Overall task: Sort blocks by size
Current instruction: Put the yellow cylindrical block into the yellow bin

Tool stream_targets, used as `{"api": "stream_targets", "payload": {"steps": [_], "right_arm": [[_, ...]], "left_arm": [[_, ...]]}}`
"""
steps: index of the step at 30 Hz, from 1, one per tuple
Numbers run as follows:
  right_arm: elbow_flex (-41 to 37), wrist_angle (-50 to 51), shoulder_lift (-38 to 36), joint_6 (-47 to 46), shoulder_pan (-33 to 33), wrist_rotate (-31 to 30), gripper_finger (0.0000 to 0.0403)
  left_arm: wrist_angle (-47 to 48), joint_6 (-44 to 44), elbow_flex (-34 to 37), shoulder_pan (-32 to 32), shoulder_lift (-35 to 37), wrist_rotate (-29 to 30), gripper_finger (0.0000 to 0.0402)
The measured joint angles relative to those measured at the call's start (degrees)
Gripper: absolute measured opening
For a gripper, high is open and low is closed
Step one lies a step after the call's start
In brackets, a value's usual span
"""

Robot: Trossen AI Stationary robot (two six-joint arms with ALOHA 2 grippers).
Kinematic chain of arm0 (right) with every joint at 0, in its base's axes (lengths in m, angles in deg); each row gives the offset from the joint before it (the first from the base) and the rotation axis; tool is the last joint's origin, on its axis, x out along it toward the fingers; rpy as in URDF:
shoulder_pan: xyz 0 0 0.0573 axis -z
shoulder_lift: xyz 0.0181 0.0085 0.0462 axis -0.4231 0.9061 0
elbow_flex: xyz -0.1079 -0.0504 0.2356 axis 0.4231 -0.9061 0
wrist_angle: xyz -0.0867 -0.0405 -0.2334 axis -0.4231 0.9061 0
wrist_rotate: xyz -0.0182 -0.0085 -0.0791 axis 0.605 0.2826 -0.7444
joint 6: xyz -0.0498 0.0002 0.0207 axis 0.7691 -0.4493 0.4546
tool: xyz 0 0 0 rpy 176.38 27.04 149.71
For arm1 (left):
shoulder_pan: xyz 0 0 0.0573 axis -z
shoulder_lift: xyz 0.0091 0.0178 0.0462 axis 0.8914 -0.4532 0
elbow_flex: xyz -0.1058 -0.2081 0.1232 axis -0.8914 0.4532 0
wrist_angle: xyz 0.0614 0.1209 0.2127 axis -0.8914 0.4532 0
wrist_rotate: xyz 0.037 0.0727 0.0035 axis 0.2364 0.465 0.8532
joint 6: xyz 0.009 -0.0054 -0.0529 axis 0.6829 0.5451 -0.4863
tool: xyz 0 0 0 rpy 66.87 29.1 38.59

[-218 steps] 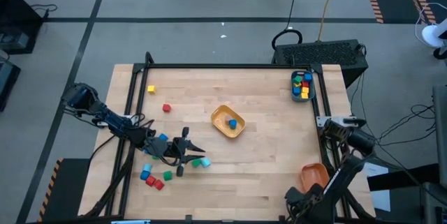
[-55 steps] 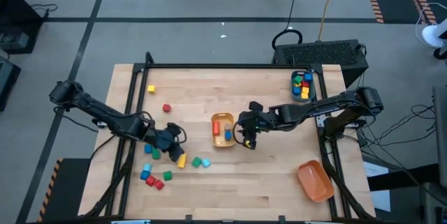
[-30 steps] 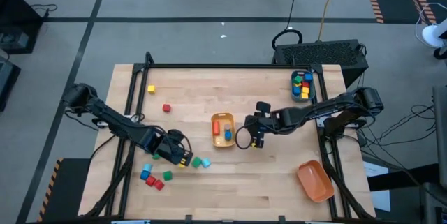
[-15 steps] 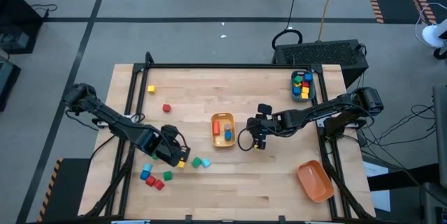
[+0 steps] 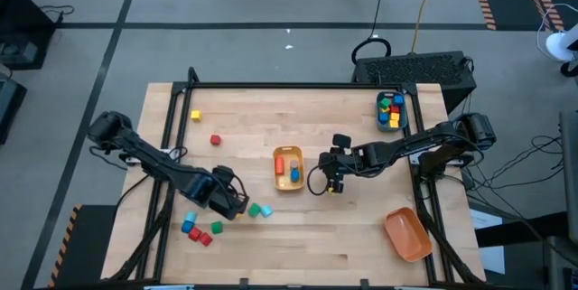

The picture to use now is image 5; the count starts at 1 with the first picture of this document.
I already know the white paper sheet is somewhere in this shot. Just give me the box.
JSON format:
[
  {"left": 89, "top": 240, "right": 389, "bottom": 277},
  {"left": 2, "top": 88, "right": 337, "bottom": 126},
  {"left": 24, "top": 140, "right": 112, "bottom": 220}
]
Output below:
[{"left": 468, "top": 208, "right": 506, "bottom": 276}]

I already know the dark grey bin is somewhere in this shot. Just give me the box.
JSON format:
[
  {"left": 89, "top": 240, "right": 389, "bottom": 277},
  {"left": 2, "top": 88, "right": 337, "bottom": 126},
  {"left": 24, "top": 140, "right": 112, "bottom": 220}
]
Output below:
[{"left": 376, "top": 90, "right": 409, "bottom": 133}]

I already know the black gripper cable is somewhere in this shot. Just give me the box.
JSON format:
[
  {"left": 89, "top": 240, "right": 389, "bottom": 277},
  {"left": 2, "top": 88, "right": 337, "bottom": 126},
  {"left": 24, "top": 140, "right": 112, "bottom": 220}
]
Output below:
[
  {"left": 228, "top": 173, "right": 249, "bottom": 197},
  {"left": 307, "top": 165, "right": 329, "bottom": 197}
]

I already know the long yellow cable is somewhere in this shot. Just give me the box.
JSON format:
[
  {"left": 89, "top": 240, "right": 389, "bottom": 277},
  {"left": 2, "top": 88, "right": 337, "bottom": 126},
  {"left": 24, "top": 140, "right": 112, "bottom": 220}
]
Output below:
[{"left": 409, "top": 0, "right": 442, "bottom": 54}]

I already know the black cabinet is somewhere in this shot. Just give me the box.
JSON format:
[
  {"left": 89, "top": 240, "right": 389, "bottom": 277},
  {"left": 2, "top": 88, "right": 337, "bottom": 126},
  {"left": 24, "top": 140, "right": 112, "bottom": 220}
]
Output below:
[{"left": 0, "top": 0, "right": 58, "bottom": 72}]

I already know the black mesh computer case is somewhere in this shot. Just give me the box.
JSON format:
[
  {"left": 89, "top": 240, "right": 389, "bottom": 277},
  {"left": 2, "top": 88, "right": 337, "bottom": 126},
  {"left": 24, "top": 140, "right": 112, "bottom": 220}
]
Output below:
[{"left": 350, "top": 51, "right": 478, "bottom": 115}]

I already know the orange plastic bin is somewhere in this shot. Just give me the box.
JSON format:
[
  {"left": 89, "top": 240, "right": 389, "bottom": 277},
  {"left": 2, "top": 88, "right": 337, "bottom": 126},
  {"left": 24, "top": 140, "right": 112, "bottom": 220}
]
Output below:
[{"left": 384, "top": 207, "right": 434, "bottom": 263}]

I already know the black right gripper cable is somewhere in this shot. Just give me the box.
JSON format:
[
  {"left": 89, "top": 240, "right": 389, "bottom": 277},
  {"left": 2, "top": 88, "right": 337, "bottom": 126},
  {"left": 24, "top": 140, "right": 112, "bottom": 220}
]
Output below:
[{"left": 307, "top": 165, "right": 329, "bottom": 197}]

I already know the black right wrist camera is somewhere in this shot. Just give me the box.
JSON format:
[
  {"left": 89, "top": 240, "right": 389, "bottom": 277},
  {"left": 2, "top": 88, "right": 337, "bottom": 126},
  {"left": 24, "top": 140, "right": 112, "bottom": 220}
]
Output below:
[{"left": 332, "top": 133, "right": 352, "bottom": 150}]

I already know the grey cabinet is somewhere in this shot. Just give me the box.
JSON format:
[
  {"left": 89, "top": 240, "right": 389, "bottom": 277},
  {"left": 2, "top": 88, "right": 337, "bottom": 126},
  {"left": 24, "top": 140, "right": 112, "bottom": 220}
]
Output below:
[{"left": 558, "top": 109, "right": 578, "bottom": 246}]

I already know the white round device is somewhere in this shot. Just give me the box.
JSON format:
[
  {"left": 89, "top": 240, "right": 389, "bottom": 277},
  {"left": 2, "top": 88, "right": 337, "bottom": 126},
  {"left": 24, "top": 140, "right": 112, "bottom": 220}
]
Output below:
[{"left": 545, "top": 23, "right": 578, "bottom": 63}]

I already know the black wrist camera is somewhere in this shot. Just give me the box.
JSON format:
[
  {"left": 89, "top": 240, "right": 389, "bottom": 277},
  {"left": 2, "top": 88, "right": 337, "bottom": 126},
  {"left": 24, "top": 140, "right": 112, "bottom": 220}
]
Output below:
[
  {"left": 332, "top": 133, "right": 352, "bottom": 150},
  {"left": 211, "top": 165, "right": 237, "bottom": 187}
]

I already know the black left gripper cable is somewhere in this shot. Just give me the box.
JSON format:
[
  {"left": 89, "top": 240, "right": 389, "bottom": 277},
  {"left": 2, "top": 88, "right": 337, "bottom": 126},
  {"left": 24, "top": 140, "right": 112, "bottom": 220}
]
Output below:
[{"left": 228, "top": 173, "right": 249, "bottom": 197}]

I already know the black equipment cart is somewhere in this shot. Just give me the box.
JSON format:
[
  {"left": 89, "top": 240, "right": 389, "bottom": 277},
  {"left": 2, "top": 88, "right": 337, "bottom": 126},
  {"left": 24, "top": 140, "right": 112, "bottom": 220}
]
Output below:
[{"left": 0, "top": 72, "right": 27, "bottom": 145}]

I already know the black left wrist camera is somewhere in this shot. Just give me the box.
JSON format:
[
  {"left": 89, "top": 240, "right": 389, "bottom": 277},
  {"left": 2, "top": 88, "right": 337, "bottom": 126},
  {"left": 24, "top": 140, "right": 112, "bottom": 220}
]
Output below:
[{"left": 211, "top": 165, "right": 237, "bottom": 187}]

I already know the black aluminium table frame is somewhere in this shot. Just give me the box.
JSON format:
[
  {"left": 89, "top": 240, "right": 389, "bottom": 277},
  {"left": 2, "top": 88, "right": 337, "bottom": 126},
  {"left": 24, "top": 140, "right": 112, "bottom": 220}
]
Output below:
[{"left": 107, "top": 66, "right": 487, "bottom": 287}]

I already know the black floor beam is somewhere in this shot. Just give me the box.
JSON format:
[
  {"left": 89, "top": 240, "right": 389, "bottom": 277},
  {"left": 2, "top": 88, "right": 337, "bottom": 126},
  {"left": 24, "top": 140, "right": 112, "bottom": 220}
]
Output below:
[{"left": 473, "top": 210, "right": 571, "bottom": 248}]

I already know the long black cable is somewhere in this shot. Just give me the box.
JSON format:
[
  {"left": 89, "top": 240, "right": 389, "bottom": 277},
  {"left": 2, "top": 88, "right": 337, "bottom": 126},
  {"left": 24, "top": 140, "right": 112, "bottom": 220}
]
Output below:
[{"left": 350, "top": 0, "right": 393, "bottom": 68}]

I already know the yellow plastic bin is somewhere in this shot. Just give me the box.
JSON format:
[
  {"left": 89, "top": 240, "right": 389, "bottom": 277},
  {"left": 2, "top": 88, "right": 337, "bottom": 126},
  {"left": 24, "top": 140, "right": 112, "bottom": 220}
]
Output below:
[{"left": 272, "top": 145, "right": 306, "bottom": 192}]

